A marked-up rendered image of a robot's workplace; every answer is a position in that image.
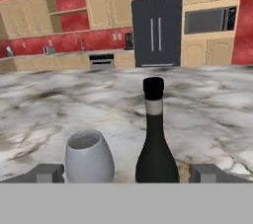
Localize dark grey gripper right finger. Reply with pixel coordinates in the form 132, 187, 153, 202
189, 163, 253, 185

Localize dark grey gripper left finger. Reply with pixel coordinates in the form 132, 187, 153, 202
0, 163, 65, 185

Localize white stemless wine glass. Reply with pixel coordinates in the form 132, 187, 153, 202
64, 129, 116, 184

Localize dark green wine bottle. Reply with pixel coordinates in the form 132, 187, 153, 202
134, 76, 181, 184

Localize beige base cabinets run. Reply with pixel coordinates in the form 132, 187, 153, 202
0, 49, 136, 73

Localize silver toaster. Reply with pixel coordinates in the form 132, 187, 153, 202
42, 45, 56, 55

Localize steel dishwasher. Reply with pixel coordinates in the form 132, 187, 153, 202
88, 52, 116, 70

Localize grey sink tap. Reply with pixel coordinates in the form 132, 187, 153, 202
74, 37, 86, 53

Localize black double-door fridge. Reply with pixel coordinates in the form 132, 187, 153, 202
130, 0, 184, 69

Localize black coffee machine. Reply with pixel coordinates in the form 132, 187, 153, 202
124, 32, 134, 51

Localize black microwave oven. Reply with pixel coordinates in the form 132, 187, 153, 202
184, 5, 238, 36

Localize beige tall cupboard unit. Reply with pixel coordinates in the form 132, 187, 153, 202
127, 0, 245, 68

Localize beige wall cupboards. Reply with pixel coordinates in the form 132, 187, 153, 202
0, 0, 133, 40

